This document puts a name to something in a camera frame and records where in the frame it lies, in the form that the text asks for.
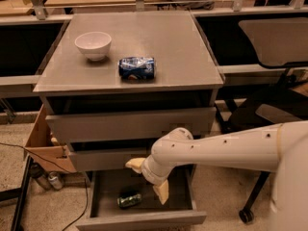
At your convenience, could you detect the white bottle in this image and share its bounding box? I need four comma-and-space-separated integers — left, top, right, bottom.
48, 172, 64, 190

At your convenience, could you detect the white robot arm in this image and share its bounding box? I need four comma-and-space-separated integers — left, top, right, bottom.
126, 121, 308, 231

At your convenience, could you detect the grey middle drawer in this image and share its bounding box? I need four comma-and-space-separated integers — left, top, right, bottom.
69, 147, 150, 172

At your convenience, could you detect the grey drawer cabinet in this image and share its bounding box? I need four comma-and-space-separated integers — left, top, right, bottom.
33, 11, 224, 231

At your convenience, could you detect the green can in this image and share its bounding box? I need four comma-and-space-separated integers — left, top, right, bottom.
117, 192, 142, 209

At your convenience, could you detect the grey drawer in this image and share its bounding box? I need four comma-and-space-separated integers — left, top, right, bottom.
76, 167, 206, 231
69, 147, 150, 172
46, 108, 216, 142

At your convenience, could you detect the grey bottom drawer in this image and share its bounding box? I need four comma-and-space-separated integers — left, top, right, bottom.
76, 167, 206, 231

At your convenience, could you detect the cardboard box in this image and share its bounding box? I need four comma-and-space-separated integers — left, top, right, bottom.
25, 106, 76, 173

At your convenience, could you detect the white bowl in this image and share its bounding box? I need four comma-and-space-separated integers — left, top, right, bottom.
74, 32, 112, 61

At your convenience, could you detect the black metal stand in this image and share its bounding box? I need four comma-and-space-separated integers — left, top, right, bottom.
0, 156, 33, 231

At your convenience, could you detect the dark bottle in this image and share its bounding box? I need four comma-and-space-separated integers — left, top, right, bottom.
29, 164, 51, 191

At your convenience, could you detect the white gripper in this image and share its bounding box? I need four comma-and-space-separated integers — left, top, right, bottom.
125, 155, 170, 205

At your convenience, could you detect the black office chair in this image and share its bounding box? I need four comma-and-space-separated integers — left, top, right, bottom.
226, 17, 308, 231

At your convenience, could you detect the blue crushed can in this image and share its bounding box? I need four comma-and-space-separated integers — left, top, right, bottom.
117, 57, 155, 80

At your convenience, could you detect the grey top drawer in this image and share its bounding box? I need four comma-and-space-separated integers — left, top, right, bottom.
46, 108, 216, 142

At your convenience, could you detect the black cable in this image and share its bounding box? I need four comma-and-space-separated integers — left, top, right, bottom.
0, 141, 90, 231

